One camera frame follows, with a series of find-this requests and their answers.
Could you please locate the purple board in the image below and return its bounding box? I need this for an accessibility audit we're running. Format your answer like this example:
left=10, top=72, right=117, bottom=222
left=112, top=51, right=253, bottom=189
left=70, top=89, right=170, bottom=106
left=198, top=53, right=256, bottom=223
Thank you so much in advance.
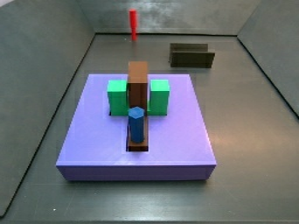
left=56, top=74, right=216, bottom=181

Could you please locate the green block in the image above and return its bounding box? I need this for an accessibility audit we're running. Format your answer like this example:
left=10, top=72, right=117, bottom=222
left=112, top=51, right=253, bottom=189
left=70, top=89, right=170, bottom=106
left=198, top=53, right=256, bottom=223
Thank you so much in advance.
left=106, top=80, right=128, bottom=116
left=149, top=80, right=170, bottom=116

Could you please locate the brown block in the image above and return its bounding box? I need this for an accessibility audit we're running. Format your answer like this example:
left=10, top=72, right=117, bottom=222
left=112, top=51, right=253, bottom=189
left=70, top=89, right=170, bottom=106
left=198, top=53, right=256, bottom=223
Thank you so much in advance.
left=126, top=61, right=148, bottom=151

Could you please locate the right green block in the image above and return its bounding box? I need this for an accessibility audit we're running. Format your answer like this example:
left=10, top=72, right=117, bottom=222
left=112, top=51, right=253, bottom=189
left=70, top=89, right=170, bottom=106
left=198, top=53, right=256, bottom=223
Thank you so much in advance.
left=149, top=80, right=170, bottom=116

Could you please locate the blue hexagonal peg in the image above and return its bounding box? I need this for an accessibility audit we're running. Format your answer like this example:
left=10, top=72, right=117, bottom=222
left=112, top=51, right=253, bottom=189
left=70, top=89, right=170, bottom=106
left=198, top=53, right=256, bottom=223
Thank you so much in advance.
left=128, top=107, right=144, bottom=143

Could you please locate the left green block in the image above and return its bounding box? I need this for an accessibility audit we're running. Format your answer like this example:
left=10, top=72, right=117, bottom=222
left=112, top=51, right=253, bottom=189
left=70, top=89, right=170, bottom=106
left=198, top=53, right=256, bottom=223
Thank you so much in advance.
left=106, top=80, right=128, bottom=116

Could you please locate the dark grey holder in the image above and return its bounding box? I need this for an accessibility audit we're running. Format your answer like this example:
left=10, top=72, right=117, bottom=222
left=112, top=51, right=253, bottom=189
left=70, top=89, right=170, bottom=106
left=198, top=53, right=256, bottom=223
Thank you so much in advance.
left=169, top=43, right=214, bottom=68

